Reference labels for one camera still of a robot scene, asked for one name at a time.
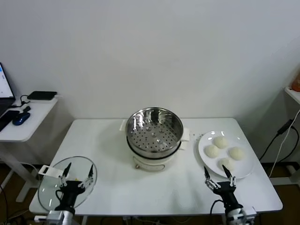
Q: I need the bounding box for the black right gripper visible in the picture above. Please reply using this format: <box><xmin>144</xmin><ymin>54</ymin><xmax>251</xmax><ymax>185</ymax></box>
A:
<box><xmin>203</xmin><ymin>165</ymin><xmax>243</xmax><ymax>213</ymax></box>

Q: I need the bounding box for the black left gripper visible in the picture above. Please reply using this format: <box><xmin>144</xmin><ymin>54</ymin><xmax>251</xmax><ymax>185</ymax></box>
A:
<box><xmin>56</xmin><ymin>162</ymin><xmax>94</xmax><ymax>211</ymax></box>

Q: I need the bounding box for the white steamed baozi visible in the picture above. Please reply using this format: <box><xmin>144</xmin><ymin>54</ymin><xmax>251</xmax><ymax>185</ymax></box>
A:
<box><xmin>218</xmin><ymin>157</ymin><xmax>236</xmax><ymax>172</ymax></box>
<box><xmin>228</xmin><ymin>147</ymin><xmax>246</xmax><ymax>161</ymax></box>
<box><xmin>213</xmin><ymin>136</ymin><xmax>229</xmax><ymax>149</ymax></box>
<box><xmin>204</xmin><ymin>144</ymin><xmax>220</xmax><ymax>159</ymax></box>

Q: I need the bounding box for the stainless steel steamer basket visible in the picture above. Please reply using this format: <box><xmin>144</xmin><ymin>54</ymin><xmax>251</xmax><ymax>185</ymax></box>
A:
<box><xmin>125</xmin><ymin>107</ymin><xmax>184</xmax><ymax>159</ymax></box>

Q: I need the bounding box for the white round plate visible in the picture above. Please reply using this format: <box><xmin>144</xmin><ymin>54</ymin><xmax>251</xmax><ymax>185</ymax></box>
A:
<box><xmin>198</xmin><ymin>130</ymin><xmax>255</xmax><ymax>179</ymax></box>

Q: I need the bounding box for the round glass pot lid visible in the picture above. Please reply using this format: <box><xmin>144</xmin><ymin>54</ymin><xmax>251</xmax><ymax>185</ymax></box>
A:
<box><xmin>37</xmin><ymin>156</ymin><xmax>98</xmax><ymax>211</ymax></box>

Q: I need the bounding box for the white side desk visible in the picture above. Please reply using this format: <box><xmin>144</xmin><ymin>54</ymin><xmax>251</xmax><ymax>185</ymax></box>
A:
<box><xmin>0</xmin><ymin>97</ymin><xmax>59</xmax><ymax>202</ymax></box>

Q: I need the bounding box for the white electric cooker pot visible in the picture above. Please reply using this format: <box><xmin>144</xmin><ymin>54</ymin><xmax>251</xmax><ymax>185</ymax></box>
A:
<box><xmin>119</xmin><ymin>119</ymin><xmax>190</xmax><ymax>173</ymax></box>

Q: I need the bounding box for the blue computer mouse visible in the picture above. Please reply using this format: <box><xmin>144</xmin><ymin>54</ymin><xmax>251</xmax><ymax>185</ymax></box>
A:
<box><xmin>12</xmin><ymin>112</ymin><xmax>31</xmax><ymax>126</ymax></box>

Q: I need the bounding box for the flat black box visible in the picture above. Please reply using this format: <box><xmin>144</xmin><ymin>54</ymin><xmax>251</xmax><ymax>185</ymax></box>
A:
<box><xmin>27</xmin><ymin>91</ymin><xmax>58</xmax><ymax>101</ymax></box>

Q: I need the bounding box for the black smartphone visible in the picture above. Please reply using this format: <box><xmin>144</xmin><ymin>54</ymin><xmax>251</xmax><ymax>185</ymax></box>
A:
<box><xmin>0</xmin><ymin>110</ymin><xmax>19</xmax><ymax>132</ymax></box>

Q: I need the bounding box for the white shelf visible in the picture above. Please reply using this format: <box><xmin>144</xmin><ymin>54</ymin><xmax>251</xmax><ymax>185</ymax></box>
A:
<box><xmin>284</xmin><ymin>86</ymin><xmax>300</xmax><ymax>105</ymax></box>

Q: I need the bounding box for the black laptop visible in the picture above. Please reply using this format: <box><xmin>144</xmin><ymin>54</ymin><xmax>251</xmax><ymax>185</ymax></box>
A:
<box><xmin>0</xmin><ymin>62</ymin><xmax>16</xmax><ymax>118</ymax></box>

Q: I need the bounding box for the orange object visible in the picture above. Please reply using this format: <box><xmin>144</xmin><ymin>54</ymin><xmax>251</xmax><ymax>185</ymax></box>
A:
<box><xmin>290</xmin><ymin>71</ymin><xmax>300</xmax><ymax>92</ymax></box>

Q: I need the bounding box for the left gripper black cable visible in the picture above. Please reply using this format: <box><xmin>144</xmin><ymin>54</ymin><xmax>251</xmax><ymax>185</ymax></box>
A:
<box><xmin>55</xmin><ymin>189</ymin><xmax>65</xmax><ymax>210</ymax></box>

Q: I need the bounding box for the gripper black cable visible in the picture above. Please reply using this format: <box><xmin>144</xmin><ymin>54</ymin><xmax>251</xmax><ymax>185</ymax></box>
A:
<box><xmin>55</xmin><ymin>189</ymin><xmax>65</xmax><ymax>210</ymax></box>
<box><xmin>211</xmin><ymin>199</ymin><xmax>227</xmax><ymax>222</ymax></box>

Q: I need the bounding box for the white lid handle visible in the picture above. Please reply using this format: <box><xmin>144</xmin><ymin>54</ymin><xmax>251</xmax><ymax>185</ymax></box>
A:
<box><xmin>38</xmin><ymin>165</ymin><xmax>65</xmax><ymax>179</ymax></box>

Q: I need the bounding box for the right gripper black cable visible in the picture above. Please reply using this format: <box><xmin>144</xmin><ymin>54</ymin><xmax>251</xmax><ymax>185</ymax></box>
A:
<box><xmin>211</xmin><ymin>199</ymin><xmax>227</xmax><ymax>222</ymax></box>

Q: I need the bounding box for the white power cable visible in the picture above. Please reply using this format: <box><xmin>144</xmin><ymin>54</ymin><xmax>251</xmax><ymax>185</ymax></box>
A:
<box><xmin>269</xmin><ymin>125</ymin><xmax>300</xmax><ymax>179</ymax></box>

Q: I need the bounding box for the black power adapter cable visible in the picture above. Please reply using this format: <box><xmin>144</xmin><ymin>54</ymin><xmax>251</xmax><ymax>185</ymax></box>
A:
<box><xmin>259</xmin><ymin>119</ymin><xmax>295</xmax><ymax>162</ymax></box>

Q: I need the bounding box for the thin black desk cable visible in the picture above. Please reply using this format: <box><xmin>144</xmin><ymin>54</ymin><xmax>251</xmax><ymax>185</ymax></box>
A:
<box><xmin>9</xmin><ymin>94</ymin><xmax>31</xmax><ymax>109</ymax></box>

